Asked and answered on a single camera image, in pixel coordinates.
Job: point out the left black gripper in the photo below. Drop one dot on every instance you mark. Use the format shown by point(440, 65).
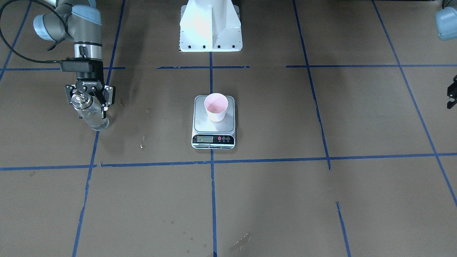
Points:
point(452, 92)

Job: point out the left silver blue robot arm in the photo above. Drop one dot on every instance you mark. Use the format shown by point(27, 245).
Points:
point(446, 26)

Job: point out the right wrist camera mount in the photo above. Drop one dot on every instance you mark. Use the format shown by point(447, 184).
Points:
point(81, 64)

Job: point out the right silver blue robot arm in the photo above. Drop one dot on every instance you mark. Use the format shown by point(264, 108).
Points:
point(79, 22)

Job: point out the silver digital kitchen scale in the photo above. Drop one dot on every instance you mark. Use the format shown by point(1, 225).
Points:
point(208, 134)

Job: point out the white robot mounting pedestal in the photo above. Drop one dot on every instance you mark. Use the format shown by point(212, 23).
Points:
point(210, 26)

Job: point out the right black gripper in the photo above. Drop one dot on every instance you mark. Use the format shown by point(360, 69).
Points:
point(89, 83)

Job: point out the pink paper cup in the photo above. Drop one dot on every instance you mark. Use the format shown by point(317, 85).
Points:
point(216, 105)

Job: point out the glass sauce bottle metal spout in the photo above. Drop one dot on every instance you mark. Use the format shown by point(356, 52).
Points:
point(89, 109)

